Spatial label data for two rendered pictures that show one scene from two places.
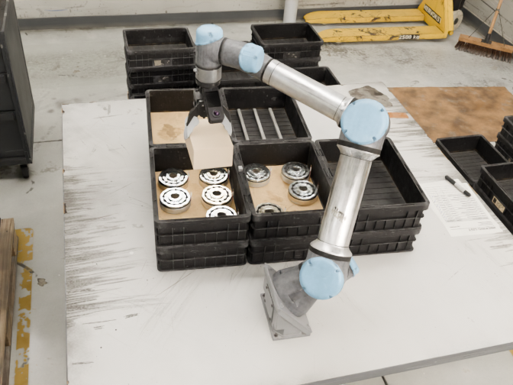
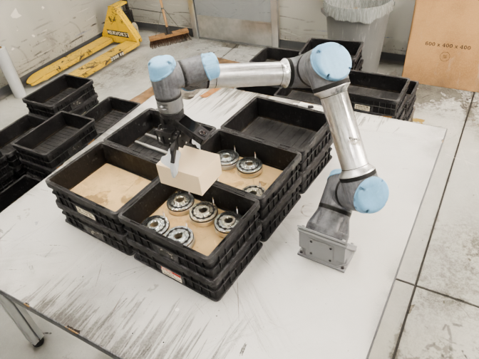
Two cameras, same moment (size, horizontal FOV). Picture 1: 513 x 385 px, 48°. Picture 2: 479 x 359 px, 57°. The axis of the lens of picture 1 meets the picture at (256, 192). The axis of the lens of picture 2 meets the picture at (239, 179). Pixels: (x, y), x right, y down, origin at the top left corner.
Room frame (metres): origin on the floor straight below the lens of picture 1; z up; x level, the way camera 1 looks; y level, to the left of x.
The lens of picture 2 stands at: (0.52, 0.73, 1.94)
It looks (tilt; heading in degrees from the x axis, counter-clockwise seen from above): 40 degrees down; 322
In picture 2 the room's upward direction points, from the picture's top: 7 degrees counter-clockwise
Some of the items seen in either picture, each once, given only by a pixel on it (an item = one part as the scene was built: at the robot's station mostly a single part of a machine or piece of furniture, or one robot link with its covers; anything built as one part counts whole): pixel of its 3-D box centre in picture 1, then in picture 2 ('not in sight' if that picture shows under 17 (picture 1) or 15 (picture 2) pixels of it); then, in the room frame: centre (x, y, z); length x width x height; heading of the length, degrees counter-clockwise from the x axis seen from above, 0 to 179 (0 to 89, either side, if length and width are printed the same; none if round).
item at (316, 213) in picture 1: (285, 177); (237, 162); (1.57, -0.09, 0.92); 0.40 x 0.30 x 0.02; 14
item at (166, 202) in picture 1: (175, 197); (178, 236); (1.48, 0.27, 0.86); 0.10 x 0.10 x 0.01
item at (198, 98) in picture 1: (207, 95); (172, 126); (1.52, 0.17, 1.24); 0.09 x 0.08 x 0.12; 18
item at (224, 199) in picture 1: (217, 195); (203, 211); (1.52, 0.13, 0.86); 0.10 x 0.10 x 0.01
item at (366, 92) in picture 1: (369, 96); (181, 90); (2.56, -0.52, 0.71); 0.22 x 0.19 x 0.01; 18
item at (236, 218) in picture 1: (197, 182); (188, 211); (1.50, 0.20, 0.92); 0.40 x 0.30 x 0.02; 14
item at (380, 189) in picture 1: (366, 184); (277, 133); (1.64, -0.38, 0.87); 0.40 x 0.30 x 0.11; 14
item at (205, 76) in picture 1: (207, 72); (169, 103); (1.51, 0.17, 1.32); 0.08 x 0.08 x 0.05
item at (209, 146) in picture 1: (208, 143); (189, 169); (1.49, 0.16, 1.08); 0.16 x 0.12 x 0.07; 18
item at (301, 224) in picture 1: (283, 189); (239, 172); (1.57, -0.09, 0.87); 0.40 x 0.30 x 0.11; 14
